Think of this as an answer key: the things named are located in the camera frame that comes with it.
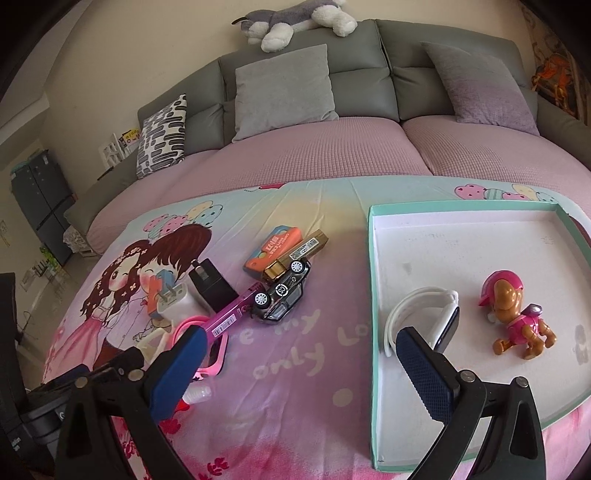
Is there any beige patterned curtain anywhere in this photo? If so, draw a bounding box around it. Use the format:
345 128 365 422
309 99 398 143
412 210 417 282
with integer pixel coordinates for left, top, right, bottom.
519 9 575 75

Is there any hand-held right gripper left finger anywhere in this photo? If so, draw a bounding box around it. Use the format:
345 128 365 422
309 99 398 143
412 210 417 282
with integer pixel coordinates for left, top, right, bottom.
55 327 208 480

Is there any orange tin box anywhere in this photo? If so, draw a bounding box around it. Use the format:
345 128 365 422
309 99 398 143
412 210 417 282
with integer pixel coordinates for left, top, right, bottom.
244 224 303 280

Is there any dark cabinet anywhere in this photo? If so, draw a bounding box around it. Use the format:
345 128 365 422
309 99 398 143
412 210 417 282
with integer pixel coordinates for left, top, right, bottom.
10 150 77 266

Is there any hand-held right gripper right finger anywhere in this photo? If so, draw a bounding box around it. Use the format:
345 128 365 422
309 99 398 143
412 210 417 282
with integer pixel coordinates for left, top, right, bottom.
396 327 548 480

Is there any small toy bus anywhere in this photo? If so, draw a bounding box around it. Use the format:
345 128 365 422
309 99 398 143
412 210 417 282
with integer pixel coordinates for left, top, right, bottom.
262 229 329 282

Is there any blue orange toy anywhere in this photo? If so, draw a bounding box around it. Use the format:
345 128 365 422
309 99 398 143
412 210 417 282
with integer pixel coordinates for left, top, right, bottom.
147 270 176 320

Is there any black toy car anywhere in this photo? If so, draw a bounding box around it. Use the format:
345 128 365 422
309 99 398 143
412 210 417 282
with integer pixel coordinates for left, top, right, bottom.
252 260 312 326

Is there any black white patterned pillow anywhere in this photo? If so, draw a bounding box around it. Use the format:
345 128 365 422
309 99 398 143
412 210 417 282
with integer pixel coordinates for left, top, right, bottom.
136 93 188 180

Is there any white book rack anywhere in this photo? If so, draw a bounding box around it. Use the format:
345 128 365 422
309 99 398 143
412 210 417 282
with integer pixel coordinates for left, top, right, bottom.
99 128 141 174

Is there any plain grey pillow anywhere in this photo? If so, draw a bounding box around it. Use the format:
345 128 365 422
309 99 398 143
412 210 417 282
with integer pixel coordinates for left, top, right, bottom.
231 44 340 143

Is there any teal rimmed white tray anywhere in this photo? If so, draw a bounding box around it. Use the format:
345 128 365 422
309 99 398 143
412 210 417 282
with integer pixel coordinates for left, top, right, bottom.
367 199 583 472

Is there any grey sofa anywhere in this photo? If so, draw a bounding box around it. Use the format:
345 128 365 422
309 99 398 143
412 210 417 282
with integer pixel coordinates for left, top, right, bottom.
62 18 591 259

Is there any magenta pen box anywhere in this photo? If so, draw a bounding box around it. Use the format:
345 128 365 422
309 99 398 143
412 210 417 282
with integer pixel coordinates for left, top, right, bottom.
203 282 266 344

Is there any printed cartoon cloth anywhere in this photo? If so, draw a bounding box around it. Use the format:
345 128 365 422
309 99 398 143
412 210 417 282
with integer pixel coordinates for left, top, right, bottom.
41 178 591 480

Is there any white charger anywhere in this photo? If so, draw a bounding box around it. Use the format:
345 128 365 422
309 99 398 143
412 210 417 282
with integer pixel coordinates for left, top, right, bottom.
157 281 204 326

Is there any black charger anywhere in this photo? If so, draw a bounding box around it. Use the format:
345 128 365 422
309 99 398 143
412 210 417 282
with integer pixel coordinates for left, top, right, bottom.
188 258 240 317

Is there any white ribbed toy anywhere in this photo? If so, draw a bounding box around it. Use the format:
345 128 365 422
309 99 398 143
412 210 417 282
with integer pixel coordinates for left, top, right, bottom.
181 384 214 406

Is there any grey purple pillow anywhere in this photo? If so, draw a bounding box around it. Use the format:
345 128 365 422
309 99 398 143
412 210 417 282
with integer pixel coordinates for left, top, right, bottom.
421 41 541 137

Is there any pink puppy toy figure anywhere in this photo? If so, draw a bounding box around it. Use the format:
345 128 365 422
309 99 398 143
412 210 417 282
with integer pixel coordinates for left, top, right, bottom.
478 271 557 361

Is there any grey white plush husky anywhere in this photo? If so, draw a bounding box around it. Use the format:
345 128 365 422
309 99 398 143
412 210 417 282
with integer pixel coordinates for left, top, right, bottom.
232 0 358 52

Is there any pink sofa cover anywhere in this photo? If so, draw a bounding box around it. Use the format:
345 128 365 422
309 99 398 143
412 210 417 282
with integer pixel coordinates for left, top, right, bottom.
87 115 591 257

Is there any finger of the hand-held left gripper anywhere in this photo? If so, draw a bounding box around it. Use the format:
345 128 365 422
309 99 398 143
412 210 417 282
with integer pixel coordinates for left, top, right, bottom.
92 347 145 374

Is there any black panel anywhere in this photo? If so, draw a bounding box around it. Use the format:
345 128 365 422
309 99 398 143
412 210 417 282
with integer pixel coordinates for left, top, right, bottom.
0 272 28 402

